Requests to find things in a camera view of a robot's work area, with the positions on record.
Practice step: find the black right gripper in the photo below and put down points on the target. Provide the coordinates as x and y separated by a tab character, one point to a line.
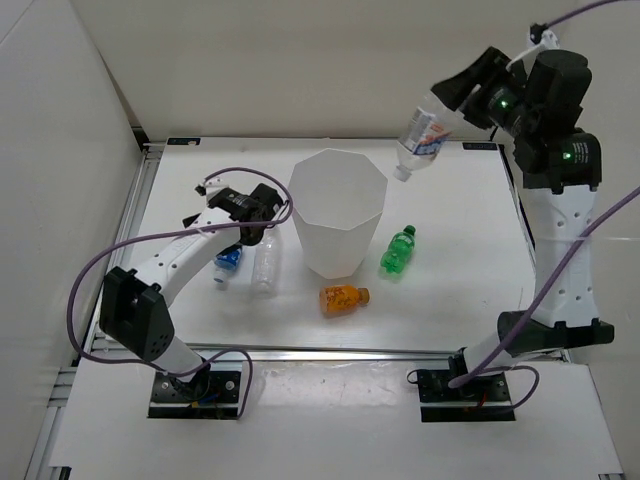
485	73

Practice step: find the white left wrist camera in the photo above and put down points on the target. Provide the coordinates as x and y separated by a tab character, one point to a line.
211	187

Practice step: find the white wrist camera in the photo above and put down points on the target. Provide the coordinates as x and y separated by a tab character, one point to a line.
211	187
540	37

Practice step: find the green plastic soda bottle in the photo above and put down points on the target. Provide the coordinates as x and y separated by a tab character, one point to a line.
399	252

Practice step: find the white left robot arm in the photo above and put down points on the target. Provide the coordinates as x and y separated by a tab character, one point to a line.
135	302

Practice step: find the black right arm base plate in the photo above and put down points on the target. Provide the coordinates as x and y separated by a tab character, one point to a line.
484	399

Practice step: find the orange plastic bottle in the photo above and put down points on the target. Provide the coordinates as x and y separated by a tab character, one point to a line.
342	299

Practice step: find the blue label clear plastic bottle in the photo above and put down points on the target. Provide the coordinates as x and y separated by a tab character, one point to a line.
226	266

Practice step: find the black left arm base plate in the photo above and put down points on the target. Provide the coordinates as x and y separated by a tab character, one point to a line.
217	398

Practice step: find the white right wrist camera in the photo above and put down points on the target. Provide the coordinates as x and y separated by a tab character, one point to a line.
540	37

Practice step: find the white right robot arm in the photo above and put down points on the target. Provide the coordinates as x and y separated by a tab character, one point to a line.
561	165

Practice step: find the clear unlabelled plastic bottle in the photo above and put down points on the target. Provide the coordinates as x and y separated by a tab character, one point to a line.
267	263

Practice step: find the white octagonal bin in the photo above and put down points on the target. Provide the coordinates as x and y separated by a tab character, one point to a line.
338	199

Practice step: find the aluminium table edge rail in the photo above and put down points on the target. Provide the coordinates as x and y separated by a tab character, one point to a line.
471	262

